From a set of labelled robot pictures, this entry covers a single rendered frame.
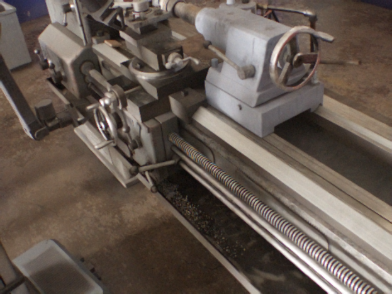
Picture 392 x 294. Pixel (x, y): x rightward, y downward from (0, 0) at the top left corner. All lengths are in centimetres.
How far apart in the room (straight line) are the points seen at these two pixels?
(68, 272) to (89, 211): 70
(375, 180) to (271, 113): 42
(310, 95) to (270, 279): 68
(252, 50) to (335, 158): 50
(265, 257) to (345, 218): 53
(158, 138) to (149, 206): 85
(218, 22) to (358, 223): 88
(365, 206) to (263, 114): 46
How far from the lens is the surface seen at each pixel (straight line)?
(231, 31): 172
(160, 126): 188
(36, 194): 301
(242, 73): 162
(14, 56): 458
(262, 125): 164
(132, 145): 199
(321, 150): 180
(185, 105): 181
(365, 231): 136
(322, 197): 143
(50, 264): 219
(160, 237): 250
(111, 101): 189
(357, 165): 174
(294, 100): 170
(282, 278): 177
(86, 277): 208
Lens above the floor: 180
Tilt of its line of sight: 36 degrees down
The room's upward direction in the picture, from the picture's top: 7 degrees counter-clockwise
